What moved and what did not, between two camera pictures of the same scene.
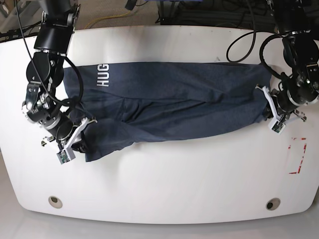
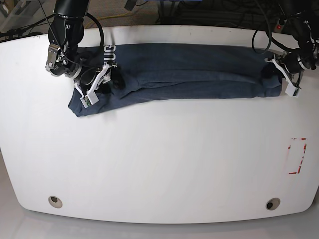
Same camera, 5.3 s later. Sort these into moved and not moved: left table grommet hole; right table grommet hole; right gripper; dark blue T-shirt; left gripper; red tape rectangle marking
Moved: left gripper; dark blue T-shirt; right gripper
Not moved: red tape rectangle marking; right table grommet hole; left table grommet hole
